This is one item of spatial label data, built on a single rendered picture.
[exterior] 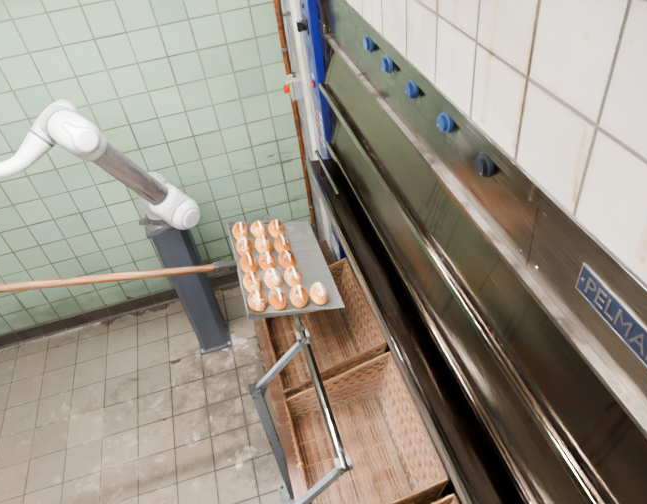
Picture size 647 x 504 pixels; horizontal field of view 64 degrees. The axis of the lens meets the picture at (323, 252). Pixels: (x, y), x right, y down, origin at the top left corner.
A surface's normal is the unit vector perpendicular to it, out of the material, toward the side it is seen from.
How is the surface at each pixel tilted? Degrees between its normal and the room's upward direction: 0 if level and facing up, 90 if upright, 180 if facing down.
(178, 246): 90
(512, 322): 70
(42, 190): 90
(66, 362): 0
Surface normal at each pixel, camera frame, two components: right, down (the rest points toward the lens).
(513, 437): -0.94, 0.00
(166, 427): -0.12, -0.73
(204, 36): 0.26, 0.63
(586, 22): -0.96, 0.26
